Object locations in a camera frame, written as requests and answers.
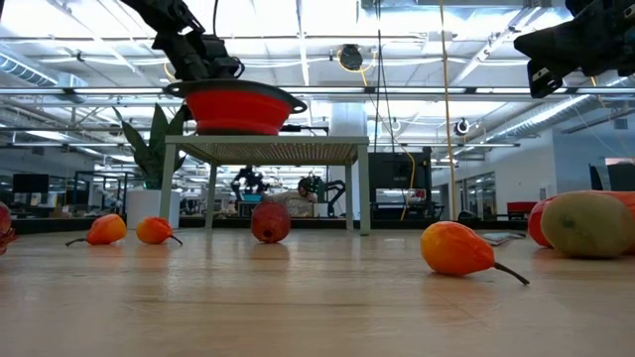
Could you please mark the red bin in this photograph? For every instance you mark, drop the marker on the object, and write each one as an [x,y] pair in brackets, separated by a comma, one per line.
[521,207]

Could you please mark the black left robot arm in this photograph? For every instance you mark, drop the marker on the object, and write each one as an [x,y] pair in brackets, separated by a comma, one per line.
[164,15]

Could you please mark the black cabinet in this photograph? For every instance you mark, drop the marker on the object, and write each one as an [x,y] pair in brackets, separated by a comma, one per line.
[397,171]

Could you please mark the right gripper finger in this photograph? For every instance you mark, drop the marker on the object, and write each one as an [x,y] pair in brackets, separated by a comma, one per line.
[550,44]

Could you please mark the red orange mango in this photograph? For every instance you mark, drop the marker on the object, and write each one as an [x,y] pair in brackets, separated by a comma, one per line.
[537,223]

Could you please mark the green snake plant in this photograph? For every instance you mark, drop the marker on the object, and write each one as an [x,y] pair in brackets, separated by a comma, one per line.
[156,144]

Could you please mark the white plant pot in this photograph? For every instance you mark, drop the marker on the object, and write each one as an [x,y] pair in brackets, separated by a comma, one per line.
[149,208]

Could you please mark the brown green kiwi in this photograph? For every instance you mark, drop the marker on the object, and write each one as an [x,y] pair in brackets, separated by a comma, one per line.
[588,224]

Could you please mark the black monitor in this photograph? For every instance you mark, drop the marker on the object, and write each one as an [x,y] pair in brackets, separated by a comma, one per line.
[30,183]

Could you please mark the black aluminium table frame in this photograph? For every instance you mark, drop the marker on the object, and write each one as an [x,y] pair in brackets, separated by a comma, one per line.
[322,224]

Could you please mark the black background robot arm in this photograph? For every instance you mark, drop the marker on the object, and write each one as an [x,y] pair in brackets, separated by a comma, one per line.
[335,191]
[250,179]

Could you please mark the dark red plum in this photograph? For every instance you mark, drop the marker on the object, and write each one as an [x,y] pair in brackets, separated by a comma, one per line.
[270,220]

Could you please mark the person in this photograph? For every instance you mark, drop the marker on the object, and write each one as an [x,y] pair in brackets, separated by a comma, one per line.
[292,203]

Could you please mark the pale green perforated shelf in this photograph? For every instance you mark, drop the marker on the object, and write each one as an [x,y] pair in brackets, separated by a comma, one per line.
[268,149]

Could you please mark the red grey collapsible colander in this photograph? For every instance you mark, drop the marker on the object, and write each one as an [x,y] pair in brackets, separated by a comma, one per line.
[238,111]

